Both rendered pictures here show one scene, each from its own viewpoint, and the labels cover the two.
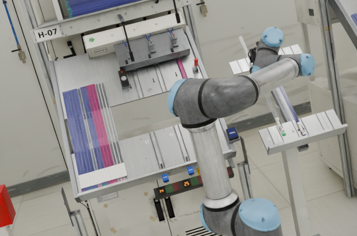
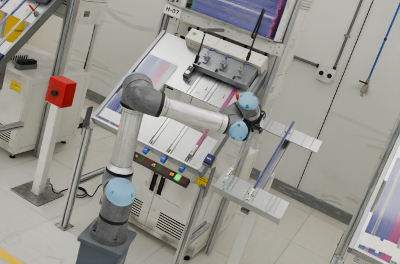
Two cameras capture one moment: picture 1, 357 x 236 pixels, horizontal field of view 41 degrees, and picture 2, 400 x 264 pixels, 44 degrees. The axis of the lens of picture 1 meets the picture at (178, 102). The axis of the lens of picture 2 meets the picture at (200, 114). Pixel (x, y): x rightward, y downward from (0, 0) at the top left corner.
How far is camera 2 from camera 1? 117 cm
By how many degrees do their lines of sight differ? 27
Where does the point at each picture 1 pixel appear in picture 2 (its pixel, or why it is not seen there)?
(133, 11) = (234, 34)
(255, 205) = (122, 184)
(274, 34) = (247, 99)
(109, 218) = not seen: hidden behind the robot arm
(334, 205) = not seen: outside the picture
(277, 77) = (193, 116)
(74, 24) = (191, 15)
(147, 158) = (149, 131)
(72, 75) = (166, 49)
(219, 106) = (128, 97)
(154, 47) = (226, 67)
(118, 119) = not seen: hidden behind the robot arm
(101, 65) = (188, 55)
